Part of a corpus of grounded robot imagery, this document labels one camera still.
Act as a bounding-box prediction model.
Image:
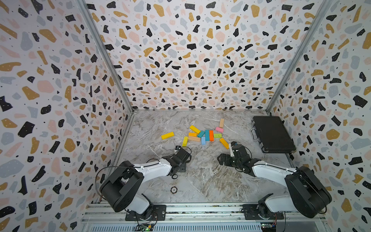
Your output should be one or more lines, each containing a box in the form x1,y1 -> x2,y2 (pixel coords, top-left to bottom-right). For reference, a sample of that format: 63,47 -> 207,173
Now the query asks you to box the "orange block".
209,130 -> 214,141

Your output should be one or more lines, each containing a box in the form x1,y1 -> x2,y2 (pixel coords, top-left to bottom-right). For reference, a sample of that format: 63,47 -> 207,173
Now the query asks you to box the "pink block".
215,127 -> 224,133

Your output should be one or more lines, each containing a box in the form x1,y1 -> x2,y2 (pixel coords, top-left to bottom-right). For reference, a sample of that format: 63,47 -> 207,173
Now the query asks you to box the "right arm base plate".
241,204 -> 284,220

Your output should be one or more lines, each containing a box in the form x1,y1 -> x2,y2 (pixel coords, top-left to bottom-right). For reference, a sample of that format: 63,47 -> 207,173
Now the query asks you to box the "black briefcase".
250,116 -> 296,154

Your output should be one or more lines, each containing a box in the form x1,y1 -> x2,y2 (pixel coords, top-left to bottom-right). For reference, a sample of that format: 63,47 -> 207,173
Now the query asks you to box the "orange-yellow block right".
219,138 -> 230,149

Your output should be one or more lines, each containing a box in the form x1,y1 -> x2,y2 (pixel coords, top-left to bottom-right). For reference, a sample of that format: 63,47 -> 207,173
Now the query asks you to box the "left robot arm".
96,146 -> 192,215

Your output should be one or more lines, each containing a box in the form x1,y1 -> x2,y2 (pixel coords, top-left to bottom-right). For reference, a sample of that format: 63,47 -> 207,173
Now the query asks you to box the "tan block upper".
219,119 -> 224,128

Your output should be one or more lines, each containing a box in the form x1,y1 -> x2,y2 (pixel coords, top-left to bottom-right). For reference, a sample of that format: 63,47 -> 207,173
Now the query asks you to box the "aluminium front rail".
82,203 -> 325,224

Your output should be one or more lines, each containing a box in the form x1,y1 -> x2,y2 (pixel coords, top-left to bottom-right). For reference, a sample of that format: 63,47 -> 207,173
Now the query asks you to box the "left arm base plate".
125,205 -> 167,222

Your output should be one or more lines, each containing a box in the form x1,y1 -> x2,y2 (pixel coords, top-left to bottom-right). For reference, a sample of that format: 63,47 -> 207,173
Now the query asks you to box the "orange-yellow small block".
188,132 -> 197,137

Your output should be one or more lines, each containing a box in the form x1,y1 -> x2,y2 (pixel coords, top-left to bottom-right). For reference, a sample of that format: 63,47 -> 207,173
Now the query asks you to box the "tan wooden block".
188,136 -> 201,142

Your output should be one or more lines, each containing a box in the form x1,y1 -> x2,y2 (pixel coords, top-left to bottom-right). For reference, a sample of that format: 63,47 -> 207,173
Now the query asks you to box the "teal block upright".
205,130 -> 210,141

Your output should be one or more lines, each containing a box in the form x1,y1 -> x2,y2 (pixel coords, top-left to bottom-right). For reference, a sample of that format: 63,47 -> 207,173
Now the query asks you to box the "lime yellow block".
182,136 -> 188,147

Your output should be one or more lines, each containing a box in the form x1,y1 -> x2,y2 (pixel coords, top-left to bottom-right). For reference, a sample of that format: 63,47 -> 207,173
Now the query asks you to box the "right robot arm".
217,142 -> 332,219

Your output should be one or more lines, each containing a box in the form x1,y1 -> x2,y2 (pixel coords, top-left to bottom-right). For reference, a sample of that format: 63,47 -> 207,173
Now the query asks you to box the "circuit board with leds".
136,224 -> 154,232

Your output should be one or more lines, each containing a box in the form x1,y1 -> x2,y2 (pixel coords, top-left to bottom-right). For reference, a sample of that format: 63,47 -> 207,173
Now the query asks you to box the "teal block tilted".
197,130 -> 205,138

